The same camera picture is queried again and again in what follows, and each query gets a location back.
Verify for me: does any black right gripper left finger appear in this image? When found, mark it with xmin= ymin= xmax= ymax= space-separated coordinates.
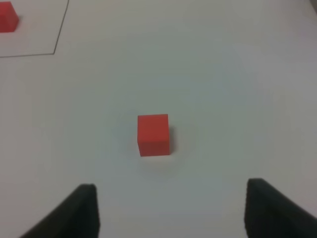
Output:
xmin=22 ymin=184 xmax=101 ymax=238

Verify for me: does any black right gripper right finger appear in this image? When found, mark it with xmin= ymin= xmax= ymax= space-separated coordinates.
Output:
xmin=244 ymin=178 xmax=317 ymax=238

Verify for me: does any template red cube block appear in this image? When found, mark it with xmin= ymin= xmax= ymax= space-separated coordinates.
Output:
xmin=0 ymin=1 xmax=19 ymax=33

